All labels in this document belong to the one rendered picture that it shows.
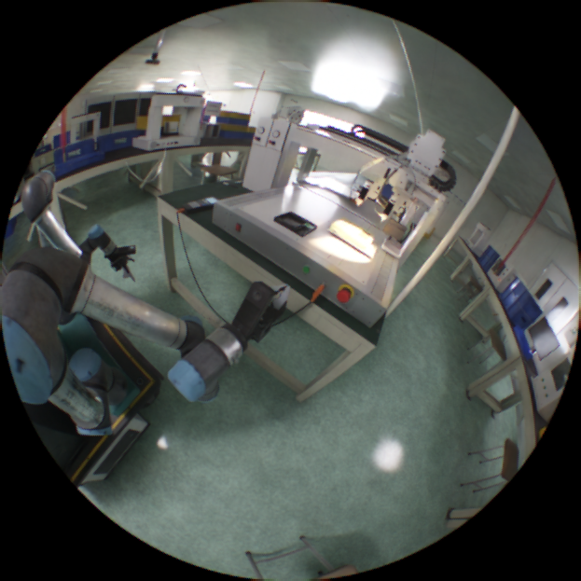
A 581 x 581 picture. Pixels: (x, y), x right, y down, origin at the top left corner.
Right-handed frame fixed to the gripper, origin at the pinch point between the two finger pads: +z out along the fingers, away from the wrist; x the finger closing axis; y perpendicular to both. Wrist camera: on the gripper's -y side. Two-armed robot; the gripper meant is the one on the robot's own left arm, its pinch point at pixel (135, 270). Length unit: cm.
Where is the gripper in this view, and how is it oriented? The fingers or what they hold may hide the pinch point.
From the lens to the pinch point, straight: 122.9
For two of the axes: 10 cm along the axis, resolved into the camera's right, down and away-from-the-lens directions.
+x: 4.9, 7.5, -4.4
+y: -8.7, 4.5, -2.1
